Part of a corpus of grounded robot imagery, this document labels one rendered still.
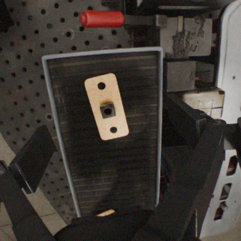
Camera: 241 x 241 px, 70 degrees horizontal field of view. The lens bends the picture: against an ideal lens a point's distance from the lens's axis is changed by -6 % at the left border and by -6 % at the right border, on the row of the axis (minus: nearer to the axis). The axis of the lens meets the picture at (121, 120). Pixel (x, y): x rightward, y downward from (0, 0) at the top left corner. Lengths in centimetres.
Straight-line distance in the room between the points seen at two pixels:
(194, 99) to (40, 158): 27
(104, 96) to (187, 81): 15
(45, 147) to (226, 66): 40
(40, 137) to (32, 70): 57
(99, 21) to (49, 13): 49
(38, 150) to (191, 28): 28
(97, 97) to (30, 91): 55
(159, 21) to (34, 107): 60
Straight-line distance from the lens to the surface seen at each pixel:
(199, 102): 36
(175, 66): 30
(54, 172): 90
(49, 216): 229
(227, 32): 46
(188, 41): 33
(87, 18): 23
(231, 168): 63
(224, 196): 70
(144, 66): 23
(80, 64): 22
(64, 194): 99
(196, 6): 33
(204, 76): 78
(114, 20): 24
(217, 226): 79
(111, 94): 23
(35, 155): 17
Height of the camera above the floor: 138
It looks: 67 degrees down
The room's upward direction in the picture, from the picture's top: 169 degrees clockwise
